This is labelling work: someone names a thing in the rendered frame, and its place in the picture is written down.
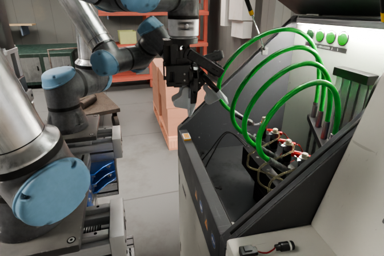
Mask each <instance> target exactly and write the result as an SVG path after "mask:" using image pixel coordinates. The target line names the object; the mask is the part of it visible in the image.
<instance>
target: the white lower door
mask: <svg viewBox="0 0 384 256"><path fill-rule="evenodd" d="M178 179H179V195H180V222H181V241H180V250H181V256H210V253H209V250H208V246H207V243H206V240H205V237H204V234H203V231H202V228H201V224H200V222H199V219H198V216H197V212H196V209H195V206H194V203H193V200H192V197H191V194H190V190H189V187H188V185H187V182H186V178H185V175H184V172H183V169H182V166H181V163H180V160H179V173H178Z"/></svg>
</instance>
